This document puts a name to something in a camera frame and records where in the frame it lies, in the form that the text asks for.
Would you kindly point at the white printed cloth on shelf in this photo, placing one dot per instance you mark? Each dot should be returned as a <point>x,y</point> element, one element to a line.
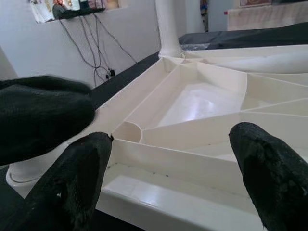
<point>42,10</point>

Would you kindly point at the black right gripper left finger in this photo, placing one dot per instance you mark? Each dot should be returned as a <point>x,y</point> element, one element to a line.
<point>67,187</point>

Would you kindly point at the black plug adapter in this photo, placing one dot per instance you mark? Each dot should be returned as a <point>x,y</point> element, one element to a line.
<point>110,73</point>

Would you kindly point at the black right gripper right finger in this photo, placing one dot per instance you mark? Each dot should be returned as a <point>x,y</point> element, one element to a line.
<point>276,187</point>

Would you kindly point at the red printed cardboard box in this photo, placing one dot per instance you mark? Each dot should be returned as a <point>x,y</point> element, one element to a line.
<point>255,2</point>

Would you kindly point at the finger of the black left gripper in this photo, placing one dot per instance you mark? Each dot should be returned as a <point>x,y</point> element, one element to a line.
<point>48,80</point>
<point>41,120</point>

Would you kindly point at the white plastic children table top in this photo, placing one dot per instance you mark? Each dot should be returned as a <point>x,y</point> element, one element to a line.
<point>192,156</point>

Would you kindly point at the black device on wall shelf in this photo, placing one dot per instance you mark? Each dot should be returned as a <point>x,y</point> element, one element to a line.
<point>72,12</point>

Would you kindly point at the beige lace covered bench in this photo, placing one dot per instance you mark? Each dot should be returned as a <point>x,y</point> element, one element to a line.
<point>269,18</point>

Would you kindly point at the black tablecloth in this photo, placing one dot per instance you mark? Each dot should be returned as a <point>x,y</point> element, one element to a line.
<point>240,36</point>

